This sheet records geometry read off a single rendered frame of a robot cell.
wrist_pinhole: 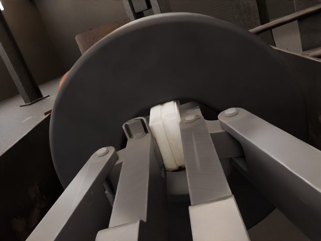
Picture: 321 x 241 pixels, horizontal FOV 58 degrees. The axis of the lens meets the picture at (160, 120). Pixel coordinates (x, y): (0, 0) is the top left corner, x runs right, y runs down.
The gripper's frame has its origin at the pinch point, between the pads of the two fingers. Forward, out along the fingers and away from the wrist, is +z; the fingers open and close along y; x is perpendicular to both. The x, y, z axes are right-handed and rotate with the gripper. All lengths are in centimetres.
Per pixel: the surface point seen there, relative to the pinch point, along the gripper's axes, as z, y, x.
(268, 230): 1.2, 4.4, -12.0
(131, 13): 594, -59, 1
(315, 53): 22.8, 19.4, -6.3
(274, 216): 2.4, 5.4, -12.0
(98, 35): 257, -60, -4
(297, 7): 32.8, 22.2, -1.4
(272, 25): 33.8, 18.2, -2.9
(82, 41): 263, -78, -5
